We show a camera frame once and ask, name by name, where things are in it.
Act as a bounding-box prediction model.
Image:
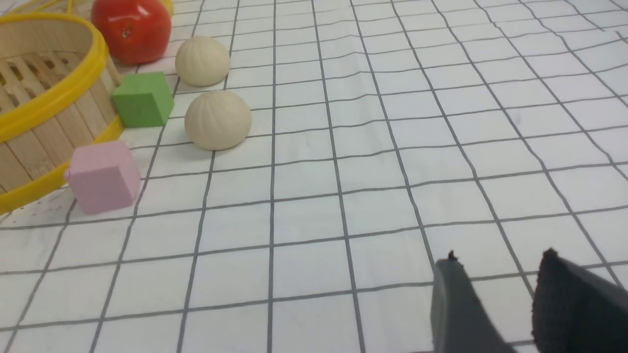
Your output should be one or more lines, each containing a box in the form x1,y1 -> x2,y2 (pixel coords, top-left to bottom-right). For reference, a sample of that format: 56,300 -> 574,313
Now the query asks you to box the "cream bun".
175,36 -> 231,87
184,90 -> 253,151

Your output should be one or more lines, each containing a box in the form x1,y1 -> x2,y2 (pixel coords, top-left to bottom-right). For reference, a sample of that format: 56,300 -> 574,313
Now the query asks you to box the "green cube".
112,72 -> 174,129

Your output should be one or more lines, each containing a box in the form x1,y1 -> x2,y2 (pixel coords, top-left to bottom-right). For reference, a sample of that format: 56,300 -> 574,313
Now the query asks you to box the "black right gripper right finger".
532,249 -> 628,353

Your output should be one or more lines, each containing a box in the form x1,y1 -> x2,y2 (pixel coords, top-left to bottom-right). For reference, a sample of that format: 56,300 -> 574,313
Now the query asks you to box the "bamboo steamer tray yellow rim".
1,13 -> 124,214

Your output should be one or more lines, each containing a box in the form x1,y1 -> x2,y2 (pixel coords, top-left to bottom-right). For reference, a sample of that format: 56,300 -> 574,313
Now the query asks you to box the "white grid tablecloth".
1,0 -> 628,353

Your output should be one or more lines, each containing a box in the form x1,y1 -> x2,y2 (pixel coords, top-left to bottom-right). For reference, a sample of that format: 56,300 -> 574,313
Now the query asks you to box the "red tomato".
90,0 -> 171,66

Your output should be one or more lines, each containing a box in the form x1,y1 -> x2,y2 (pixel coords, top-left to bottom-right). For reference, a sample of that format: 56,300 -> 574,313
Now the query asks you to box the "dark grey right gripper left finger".
430,251 -> 515,353

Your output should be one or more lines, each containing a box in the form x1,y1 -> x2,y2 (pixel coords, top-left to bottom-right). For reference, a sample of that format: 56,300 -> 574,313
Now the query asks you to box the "pink cube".
64,140 -> 141,215

